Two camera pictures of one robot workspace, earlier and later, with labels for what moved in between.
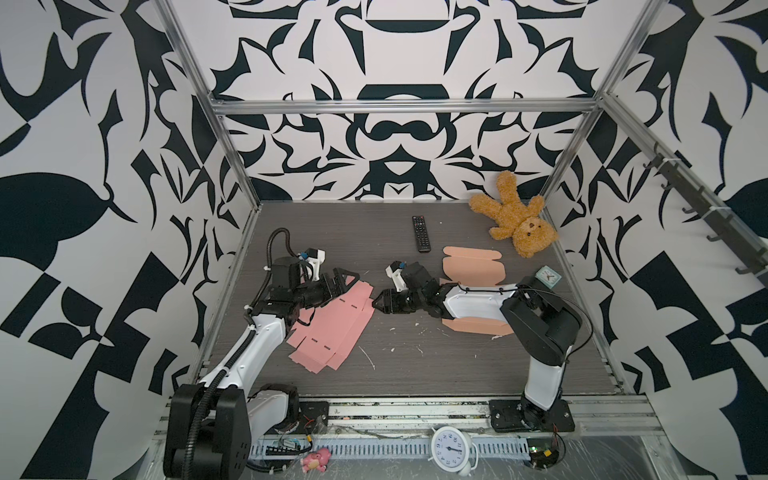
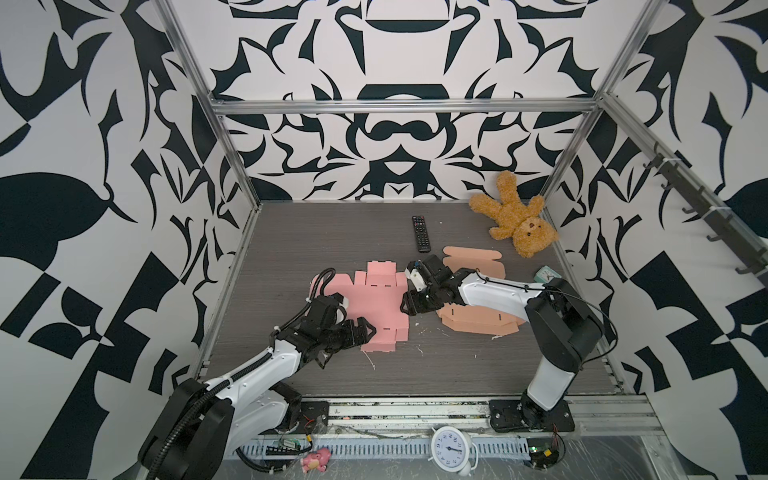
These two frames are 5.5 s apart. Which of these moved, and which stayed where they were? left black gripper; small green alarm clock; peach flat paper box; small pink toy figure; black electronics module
Moved: left black gripper
Stayed: small green alarm clock; small pink toy figure; black electronics module; peach flat paper box
